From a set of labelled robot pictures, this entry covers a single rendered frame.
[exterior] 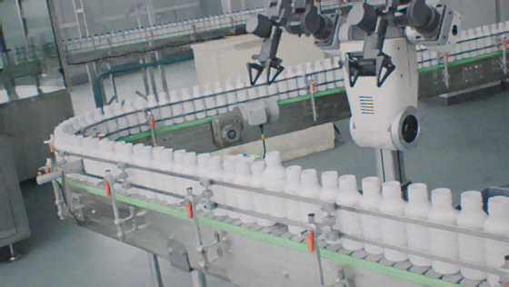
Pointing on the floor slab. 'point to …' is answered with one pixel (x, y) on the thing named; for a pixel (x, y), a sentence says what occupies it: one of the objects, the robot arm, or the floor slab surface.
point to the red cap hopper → (109, 27)
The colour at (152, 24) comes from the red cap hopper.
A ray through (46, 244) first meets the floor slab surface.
